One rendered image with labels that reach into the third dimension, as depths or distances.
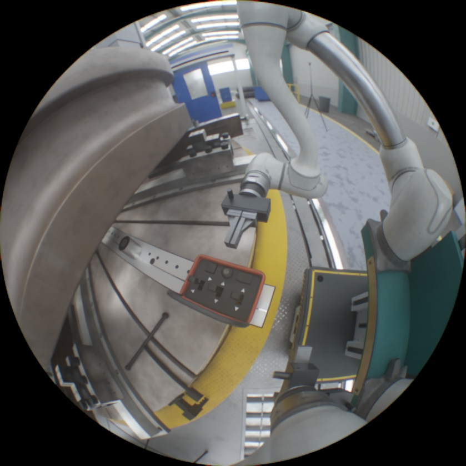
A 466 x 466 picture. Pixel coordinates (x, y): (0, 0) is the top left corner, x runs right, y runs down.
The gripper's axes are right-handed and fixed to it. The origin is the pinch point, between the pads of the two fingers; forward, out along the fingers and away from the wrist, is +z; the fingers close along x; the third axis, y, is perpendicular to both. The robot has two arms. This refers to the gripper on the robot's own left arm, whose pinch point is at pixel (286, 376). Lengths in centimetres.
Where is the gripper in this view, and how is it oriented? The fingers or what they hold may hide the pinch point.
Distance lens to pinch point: 43.2
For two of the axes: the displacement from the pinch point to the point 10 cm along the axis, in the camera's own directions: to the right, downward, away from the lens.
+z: 2.0, 5.4, 8.2
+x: -2.6, 8.3, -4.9
